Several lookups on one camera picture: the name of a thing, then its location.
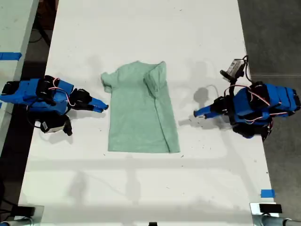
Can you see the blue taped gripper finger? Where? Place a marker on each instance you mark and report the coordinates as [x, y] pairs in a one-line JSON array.
[[97, 109], [100, 102], [208, 116], [203, 110]]

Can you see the pale green T-shirt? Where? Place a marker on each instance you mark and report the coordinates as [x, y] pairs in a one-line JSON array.
[[138, 113]]

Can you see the blue and black arm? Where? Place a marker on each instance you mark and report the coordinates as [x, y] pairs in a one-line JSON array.
[[261, 106], [28, 93]]

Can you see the long blue tape strip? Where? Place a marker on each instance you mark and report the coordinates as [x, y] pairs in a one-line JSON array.
[[10, 56]]

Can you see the short blue tape strip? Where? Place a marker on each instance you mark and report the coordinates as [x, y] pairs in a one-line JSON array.
[[267, 193]]

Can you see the white side table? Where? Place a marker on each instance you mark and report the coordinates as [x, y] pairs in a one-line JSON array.
[[14, 26]]

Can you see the small black box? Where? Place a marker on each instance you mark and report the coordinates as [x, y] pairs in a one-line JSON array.
[[270, 208], [26, 210]]

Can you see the grey metal tube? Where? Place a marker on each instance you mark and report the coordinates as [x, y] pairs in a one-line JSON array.
[[279, 221], [16, 222]]

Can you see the short black camera stalk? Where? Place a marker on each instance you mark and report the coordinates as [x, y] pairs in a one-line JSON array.
[[68, 126], [227, 75]]

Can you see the black camera box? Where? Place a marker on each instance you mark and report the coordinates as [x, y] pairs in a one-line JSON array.
[[53, 126], [235, 67]]

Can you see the shiny metal bracket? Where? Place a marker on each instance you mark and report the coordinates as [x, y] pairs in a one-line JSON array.
[[39, 213], [254, 212]]

